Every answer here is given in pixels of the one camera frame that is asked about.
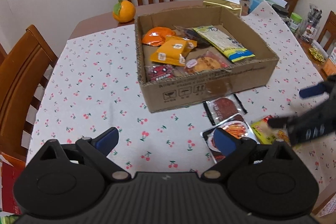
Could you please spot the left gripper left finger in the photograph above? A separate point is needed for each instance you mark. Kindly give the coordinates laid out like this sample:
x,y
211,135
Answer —
x,y
95,152

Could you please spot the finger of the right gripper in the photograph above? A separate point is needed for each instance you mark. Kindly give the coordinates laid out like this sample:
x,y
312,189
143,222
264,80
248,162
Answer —
x,y
313,91

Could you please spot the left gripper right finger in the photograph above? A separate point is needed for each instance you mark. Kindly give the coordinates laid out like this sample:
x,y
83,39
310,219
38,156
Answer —
x,y
231,162

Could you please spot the spicy strips white blue bag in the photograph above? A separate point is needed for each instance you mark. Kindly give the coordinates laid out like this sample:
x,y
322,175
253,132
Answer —
x,y
231,134

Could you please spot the yellow cake snack bag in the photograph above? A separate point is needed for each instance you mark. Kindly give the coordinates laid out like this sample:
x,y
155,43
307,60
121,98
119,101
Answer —
x,y
266,134

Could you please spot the sliced sausage clear pack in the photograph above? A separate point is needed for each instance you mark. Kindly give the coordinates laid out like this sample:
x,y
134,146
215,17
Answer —
x,y
223,108

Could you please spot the round bread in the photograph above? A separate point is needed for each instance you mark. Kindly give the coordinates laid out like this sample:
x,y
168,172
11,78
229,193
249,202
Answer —
x,y
206,62

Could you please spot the small red cartoon snack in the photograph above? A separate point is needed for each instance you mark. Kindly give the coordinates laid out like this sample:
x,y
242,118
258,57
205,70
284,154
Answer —
x,y
159,72

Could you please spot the orange biscuit pack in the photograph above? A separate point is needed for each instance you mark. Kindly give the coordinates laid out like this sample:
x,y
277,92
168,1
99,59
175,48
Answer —
x,y
173,51

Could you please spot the orange peanut snack bag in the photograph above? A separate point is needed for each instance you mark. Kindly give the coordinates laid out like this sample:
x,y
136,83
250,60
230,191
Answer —
x,y
329,66

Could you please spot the gold snowflake ornament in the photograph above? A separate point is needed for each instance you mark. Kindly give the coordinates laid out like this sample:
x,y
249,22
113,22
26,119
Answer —
x,y
316,54

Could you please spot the cherry pattern tablecloth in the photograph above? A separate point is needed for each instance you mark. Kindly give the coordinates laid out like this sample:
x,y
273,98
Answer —
x,y
100,82

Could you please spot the green lid jar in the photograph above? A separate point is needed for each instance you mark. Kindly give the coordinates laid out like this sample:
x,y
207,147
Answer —
x,y
295,21

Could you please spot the black lid jar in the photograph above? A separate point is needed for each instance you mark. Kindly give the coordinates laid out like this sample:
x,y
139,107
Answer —
x,y
281,12

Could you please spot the red paper bag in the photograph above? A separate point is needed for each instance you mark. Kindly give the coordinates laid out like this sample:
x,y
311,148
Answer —
x,y
11,169

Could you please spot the yellow blue noodle snack pack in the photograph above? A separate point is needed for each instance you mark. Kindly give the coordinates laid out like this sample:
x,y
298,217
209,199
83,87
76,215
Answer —
x,y
233,50

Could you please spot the cardboard box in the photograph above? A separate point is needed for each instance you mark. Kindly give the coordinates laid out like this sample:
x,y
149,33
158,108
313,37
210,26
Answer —
x,y
189,55

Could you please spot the blue small box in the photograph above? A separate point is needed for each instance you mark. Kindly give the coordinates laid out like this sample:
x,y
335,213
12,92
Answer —
x,y
253,4

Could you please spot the wooden chair at left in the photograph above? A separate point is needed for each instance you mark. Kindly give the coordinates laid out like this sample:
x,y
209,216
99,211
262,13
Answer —
x,y
22,72

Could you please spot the orange crumpled snack bag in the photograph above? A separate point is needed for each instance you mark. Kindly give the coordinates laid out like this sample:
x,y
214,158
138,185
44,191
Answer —
x,y
157,36

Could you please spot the orange fruit with leaf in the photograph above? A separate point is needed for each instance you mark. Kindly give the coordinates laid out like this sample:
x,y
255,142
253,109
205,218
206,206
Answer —
x,y
123,11

